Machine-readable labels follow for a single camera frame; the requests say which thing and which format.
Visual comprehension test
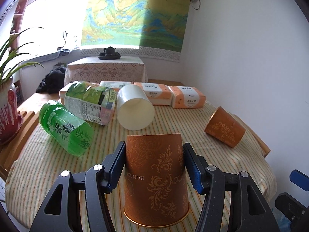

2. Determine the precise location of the orange and white tissue packet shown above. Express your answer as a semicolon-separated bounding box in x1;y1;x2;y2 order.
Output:
168;86;207;109
59;84;73;105
133;82;172;106

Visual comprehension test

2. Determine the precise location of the small table with lace cloth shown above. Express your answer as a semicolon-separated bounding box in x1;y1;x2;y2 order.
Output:
64;57;149;85

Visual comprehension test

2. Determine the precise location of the dark tea tray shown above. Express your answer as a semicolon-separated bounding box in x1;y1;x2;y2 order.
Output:
98;50;121;61

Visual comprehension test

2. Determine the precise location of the wooden wall shelf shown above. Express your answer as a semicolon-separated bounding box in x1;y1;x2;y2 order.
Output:
10;0;29;54

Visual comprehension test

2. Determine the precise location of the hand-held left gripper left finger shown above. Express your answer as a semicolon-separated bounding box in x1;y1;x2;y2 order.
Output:
29;141;126;232

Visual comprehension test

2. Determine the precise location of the black bag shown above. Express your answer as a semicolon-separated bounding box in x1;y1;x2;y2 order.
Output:
36;66;67;94

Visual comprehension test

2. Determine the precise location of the green tea bottle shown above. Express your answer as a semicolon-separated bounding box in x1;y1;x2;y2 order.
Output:
39;100;95;158

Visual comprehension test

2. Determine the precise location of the landscape painting wall hanging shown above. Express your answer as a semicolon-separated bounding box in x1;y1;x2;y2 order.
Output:
80;0;192;62

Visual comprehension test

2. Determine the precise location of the grey cloth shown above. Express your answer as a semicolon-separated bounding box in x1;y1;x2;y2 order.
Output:
59;45;81;56

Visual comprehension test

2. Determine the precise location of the white and green tissue packet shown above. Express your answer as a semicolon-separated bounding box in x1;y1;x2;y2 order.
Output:
99;81;135;90

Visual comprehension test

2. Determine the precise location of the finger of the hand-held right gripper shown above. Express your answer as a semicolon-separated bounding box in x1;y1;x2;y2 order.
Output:
290;170;309;193
275;192;309;223

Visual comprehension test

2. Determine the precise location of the clear bottle with green label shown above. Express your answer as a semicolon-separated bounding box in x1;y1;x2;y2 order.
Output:
64;81;116;126

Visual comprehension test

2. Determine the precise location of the potted plant in red pot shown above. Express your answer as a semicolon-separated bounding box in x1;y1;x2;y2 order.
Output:
0;26;45;146

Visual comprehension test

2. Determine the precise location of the white paper cup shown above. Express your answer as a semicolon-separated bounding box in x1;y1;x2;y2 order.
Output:
117;84;156;131

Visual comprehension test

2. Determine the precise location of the orange patterned paper cup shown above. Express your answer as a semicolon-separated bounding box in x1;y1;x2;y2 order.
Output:
123;133;191;228
204;106;246;148

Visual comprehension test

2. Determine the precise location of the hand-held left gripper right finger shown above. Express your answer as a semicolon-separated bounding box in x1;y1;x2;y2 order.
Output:
183;142;281;232

